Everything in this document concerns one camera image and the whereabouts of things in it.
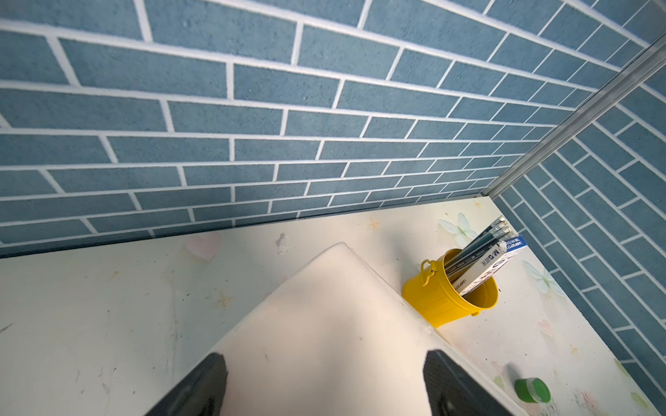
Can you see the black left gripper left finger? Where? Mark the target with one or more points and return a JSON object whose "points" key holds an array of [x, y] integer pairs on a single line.
{"points": [[201, 392]]}

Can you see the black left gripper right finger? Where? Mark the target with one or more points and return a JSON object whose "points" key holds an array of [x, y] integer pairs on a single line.
{"points": [[452, 391]]}

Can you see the green paint can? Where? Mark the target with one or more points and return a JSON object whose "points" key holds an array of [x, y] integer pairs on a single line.
{"points": [[532, 390]]}

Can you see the white round drawer cabinet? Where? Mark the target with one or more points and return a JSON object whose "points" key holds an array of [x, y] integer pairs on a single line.
{"points": [[335, 339]]}

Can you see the yellow metal bucket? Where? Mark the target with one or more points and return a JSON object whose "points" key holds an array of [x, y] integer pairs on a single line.
{"points": [[432, 295]]}

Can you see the blue white pencil box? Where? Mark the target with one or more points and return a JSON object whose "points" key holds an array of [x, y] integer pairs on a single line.
{"points": [[485, 266]]}

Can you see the pencils in bucket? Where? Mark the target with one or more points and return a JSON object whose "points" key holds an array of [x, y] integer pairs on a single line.
{"points": [[499, 230]]}

